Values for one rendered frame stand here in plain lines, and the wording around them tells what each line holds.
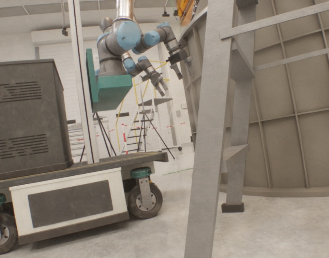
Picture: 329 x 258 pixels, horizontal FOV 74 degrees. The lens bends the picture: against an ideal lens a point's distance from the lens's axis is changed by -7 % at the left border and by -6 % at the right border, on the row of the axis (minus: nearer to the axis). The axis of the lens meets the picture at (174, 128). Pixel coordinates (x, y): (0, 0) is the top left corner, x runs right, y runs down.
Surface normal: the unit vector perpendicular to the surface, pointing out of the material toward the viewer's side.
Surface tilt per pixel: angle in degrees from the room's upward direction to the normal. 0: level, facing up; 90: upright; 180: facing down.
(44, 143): 90
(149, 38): 115
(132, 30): 97
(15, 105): 90
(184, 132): 90
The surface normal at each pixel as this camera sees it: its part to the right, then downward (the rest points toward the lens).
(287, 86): -0.60, 0.07
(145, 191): 0.36, -0.10
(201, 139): -0.44, -0.02
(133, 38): 0.70, -0.01
